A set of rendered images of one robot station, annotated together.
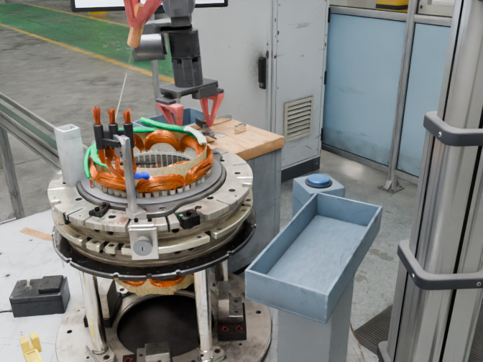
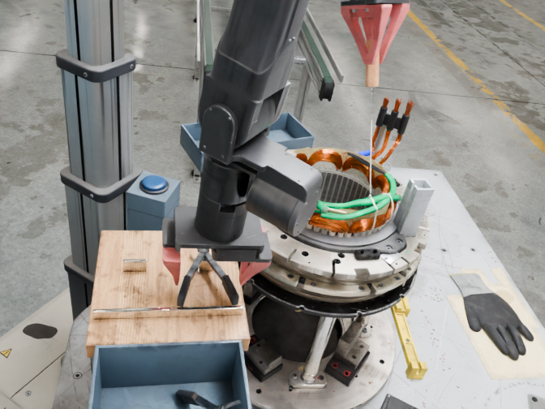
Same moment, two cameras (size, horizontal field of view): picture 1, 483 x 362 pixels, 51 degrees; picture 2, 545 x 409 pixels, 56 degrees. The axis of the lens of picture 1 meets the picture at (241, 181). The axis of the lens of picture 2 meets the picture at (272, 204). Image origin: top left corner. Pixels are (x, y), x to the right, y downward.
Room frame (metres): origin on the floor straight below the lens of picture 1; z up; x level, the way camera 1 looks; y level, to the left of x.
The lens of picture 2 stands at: (1.39, 0.36, 1.57)
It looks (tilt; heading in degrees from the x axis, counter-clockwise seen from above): 37 degrees down; 206
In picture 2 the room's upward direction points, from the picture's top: 11 degrees clockwise
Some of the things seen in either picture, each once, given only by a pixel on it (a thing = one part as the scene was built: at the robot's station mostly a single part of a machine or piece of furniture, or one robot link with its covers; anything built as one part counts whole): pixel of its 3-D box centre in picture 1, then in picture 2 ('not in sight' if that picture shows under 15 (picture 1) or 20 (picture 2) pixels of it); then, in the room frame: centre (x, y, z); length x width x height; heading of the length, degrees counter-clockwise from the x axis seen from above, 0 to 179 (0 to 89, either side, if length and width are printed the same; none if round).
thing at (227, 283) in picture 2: not in sight; (230, 290); (1.00, 0.13, 1.09); 0.04 x 0.01 x 0.02; 58
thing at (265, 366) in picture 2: not in sight; (263, 355); (0.87, 0.14, 0.83); 0.05 x 0.04 x 0.02; 74
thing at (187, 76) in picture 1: (187, 75); (221, 213); (1.00, 0.10, 1.20); 0.10 x 0.07 x 0.07; 133
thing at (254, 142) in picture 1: (218, 141); (169, 286); (1.02, 0.05, 1.05); 0.20 x 0.19 x 0.02; 43
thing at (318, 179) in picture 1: (318, 179); (154, 182); (0.85, -0.14, 1.04); 0.04 x 0.04 x 0.01
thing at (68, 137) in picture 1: (71, 155); (412, 207); (0.73, 0.26, 1.14); 0.03 x 0.03 x 0.09; 46
